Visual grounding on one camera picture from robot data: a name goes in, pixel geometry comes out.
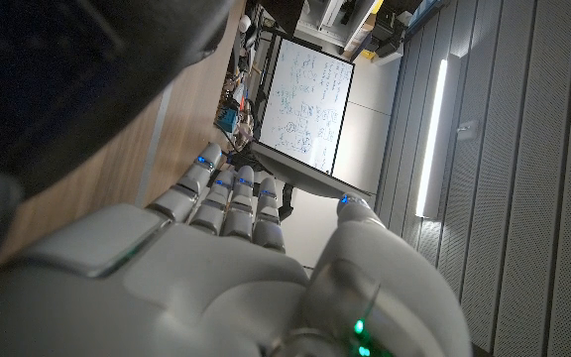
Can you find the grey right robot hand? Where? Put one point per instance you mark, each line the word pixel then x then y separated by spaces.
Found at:
pixel 206 287

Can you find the small blue box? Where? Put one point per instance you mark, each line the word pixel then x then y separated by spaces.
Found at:
pixel 227 119

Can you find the whiteboard with blue writing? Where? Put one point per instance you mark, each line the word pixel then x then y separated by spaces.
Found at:
pixel 305 104

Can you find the long ceiling light strip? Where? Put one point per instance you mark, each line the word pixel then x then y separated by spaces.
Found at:
pixel 431 139

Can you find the white shelf cabinet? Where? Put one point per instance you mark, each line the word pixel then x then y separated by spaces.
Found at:
pixel 340 20

